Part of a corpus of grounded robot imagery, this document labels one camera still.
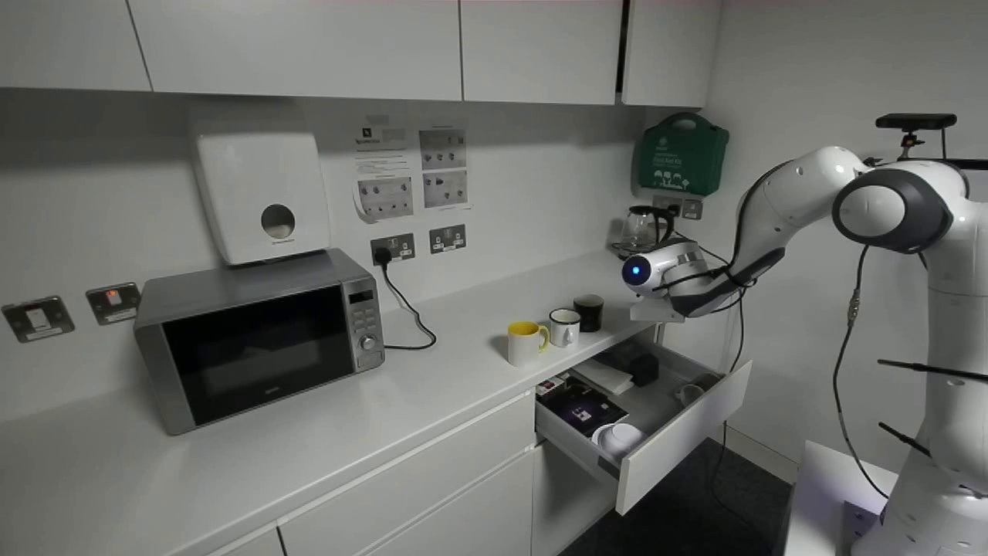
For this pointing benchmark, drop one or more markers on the white mug yellow inside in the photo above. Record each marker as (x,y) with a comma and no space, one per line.
(526,343)

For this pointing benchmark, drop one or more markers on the white enamel mug dark rim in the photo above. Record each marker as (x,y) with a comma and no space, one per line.
(562,329)

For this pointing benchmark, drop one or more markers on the plain white mug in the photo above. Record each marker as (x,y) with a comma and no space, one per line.
(657,311)

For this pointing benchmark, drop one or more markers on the white robot base platform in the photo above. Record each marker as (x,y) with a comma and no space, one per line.
(823,495)

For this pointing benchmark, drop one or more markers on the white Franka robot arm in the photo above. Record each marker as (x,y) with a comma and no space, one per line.
(958,340)

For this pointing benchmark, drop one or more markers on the white open drawer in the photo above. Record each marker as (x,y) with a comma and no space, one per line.
(681,453)

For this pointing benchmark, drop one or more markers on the white folded napkin stack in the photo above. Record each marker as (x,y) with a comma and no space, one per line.
(606,377)

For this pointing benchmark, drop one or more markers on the dark printed box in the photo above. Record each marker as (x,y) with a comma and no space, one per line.
(575,407)

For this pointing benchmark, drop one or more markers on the glass kettle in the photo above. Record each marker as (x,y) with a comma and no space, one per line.
(650,227)

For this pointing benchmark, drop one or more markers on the dark translucent bag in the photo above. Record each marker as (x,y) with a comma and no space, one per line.
(644,365)

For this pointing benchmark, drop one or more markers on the white bowl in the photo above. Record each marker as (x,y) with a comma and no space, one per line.
(620,438)

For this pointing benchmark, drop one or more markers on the white base cabinet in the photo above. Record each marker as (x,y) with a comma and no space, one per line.
(412,483)

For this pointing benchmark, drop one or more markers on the green first aid bag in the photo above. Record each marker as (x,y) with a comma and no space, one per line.
(681,156)

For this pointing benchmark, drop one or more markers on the silver microwave oven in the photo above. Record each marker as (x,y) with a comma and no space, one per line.
(257,351)

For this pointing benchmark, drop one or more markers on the white paper towel dispenser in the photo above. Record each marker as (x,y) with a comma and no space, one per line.
(249,195)

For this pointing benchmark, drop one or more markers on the dark double wall socket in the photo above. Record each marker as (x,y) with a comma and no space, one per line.
(402,244)
(448,238)

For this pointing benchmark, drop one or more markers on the white fused switch plate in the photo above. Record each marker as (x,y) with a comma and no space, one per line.
(446,190)
(386,199)

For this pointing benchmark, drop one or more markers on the small white wall notice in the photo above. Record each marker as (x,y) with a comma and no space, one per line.
(379,138)

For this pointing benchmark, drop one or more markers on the steel wall socket plate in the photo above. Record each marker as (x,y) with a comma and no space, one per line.
(693,207)

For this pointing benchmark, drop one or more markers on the white wall cabinet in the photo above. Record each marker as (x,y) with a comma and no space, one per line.
(310,42)

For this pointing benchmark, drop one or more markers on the steel wall switch plate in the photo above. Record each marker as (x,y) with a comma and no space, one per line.
(37,318)
(111,304)

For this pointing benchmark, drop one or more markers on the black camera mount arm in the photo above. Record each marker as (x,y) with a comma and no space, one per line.
(908,144)

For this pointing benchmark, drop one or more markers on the black stereo camera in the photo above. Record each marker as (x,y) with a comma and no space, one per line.
(916,121)

